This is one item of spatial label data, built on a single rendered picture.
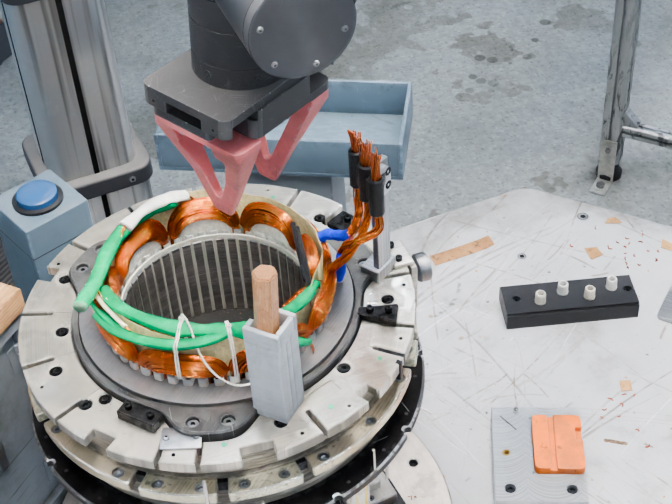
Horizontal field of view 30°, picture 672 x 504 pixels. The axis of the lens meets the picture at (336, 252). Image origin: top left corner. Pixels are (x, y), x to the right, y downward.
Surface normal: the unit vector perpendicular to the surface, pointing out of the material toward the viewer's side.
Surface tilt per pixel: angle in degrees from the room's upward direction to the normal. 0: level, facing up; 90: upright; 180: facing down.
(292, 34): 93
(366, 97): 90
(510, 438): 0
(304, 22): 93
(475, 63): 0
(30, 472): 90
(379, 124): 0
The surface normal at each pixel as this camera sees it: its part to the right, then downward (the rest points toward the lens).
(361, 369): -0.05, -0.74
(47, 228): 0.66, 0.48
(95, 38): 0.42, 0.59
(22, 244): -0.75, 0.47
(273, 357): -0.45, 0.61
